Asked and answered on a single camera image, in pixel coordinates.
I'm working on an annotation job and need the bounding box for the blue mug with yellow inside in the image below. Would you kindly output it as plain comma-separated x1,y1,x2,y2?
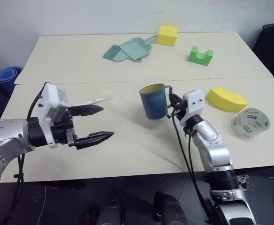
138,83,173,120

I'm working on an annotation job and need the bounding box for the dark rounded shape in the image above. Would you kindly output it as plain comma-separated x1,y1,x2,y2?
99,198,124,225
152,191,190,225

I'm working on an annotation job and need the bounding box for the teal plastic dustpan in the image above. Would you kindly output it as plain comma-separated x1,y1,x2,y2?
119,35,159,63

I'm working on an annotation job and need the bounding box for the yellow foam cube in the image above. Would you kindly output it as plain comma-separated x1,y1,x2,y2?
156,24,180,48

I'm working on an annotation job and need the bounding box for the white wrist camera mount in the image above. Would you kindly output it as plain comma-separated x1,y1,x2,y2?
37,82,69,150
179,90,207,125

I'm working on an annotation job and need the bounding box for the black chair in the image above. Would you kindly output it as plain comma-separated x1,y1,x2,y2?
252,23,274,92

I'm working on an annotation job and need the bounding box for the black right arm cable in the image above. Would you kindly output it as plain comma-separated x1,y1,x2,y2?
167,110,216,225

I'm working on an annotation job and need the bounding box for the green notched foam block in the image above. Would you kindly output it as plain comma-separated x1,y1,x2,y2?
187,45,215,67

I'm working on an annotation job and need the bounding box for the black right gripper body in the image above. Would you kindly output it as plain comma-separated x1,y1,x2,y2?
172,99,188,122

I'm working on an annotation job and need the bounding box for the clear printed tape roll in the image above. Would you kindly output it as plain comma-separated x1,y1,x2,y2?
230,107,271,140

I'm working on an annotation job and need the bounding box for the blue round plastic stack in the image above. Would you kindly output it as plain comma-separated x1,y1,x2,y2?
0,67,23,83

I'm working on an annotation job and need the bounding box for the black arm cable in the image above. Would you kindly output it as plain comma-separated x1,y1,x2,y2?
167,110,216,225
12,82,49,225

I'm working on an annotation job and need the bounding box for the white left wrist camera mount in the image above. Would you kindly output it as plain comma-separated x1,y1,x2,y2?
37,82,69,150

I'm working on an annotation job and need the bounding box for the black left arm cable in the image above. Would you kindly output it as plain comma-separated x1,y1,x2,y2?
12,82,49,225

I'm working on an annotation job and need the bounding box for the white cord bundle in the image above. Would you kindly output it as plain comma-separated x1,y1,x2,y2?
236,174,250,189

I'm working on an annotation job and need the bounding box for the teal hand brush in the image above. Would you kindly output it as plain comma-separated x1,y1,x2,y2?
102,44,129,63

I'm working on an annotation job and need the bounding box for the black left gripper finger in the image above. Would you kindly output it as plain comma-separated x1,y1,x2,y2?
76,131,115,150
67,104,104,117

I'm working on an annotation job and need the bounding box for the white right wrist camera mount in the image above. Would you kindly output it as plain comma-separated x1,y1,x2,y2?
179,90,207,125

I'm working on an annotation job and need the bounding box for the white toothbrush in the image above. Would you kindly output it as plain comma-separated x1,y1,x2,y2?
76,93,115,106

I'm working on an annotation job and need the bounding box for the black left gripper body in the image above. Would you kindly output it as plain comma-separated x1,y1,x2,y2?
50,109,79,148

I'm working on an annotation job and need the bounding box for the yellow curved foam block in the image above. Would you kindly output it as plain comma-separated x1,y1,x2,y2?
205,87,249,113

